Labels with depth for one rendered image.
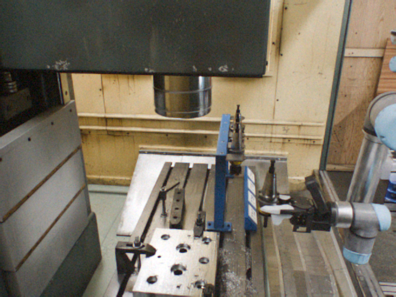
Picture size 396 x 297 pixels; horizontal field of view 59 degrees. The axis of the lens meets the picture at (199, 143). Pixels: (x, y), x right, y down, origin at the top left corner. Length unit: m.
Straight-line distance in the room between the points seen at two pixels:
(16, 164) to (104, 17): 0.46
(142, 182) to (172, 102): 1.21
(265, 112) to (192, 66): 1.25
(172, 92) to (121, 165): 1.45
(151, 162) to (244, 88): 0.71
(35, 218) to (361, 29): 3.17
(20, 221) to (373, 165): 1.03
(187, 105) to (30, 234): 0.60
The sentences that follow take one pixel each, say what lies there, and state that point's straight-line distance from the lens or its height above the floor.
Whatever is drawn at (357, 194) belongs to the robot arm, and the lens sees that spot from 1.21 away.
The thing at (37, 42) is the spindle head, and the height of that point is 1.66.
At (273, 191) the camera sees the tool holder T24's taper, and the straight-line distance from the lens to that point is 1.03.
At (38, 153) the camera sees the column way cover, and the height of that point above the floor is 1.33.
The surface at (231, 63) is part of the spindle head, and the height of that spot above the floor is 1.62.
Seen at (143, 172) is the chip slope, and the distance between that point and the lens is 2.09.
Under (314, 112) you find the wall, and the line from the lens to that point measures 2.04.
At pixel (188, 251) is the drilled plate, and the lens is 1.21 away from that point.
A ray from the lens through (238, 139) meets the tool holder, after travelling 1.29.
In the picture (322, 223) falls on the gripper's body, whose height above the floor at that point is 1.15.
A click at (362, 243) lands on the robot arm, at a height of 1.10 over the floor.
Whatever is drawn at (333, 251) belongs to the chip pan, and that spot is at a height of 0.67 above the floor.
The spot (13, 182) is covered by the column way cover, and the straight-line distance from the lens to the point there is 1.04.
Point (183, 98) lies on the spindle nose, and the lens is 0.87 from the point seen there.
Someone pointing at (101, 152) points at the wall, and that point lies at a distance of 2.28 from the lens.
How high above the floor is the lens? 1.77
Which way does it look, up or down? 23 degrees down
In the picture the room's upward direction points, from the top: straight up
